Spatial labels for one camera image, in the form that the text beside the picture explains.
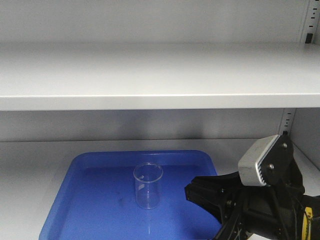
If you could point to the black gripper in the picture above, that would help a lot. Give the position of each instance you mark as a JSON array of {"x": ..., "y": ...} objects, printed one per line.
[{"x": 273, "y": 213}]

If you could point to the clear 100ml glass beaker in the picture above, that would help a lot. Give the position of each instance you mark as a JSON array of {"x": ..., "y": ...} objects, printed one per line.
[{"x": 148, "y": 178}]

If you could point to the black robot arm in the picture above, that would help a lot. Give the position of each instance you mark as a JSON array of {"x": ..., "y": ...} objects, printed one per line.
[{"x": 280, "y": 169}]

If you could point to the grey cabinet shelf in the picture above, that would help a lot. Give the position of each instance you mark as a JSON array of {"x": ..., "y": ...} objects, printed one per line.
[{"x": 79, "y": 76}]

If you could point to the blue plastic tray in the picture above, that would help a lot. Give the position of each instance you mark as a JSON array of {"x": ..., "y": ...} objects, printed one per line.
[{"x": 96, "y": 200}]

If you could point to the black shelf clip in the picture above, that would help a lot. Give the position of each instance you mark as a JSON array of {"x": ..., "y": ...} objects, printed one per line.
[{"x": 308, "y": 39}]

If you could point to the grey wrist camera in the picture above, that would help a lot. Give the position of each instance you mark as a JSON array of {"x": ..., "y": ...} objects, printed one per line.
[{"x": 250, "y": 164}]

